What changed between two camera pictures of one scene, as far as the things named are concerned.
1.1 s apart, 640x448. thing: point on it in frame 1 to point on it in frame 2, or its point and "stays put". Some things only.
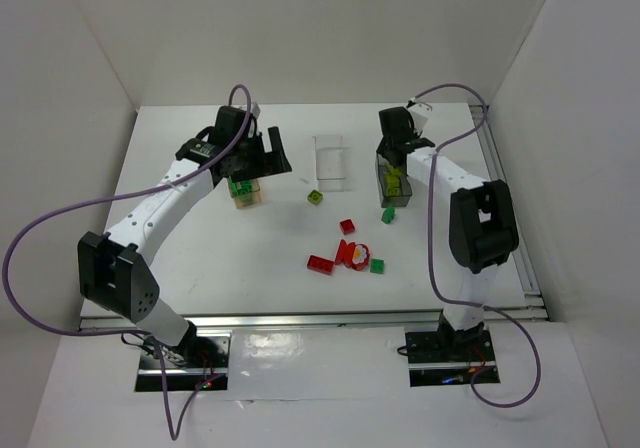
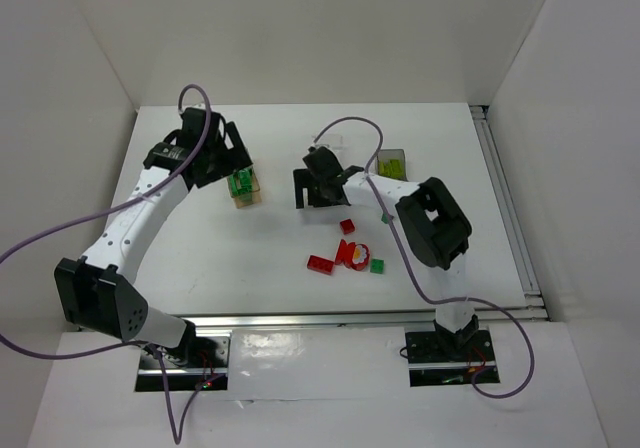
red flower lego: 353,256 stays put
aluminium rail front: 411,319 stays put
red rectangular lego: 320,264 stays put
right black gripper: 400,147 to 310,184
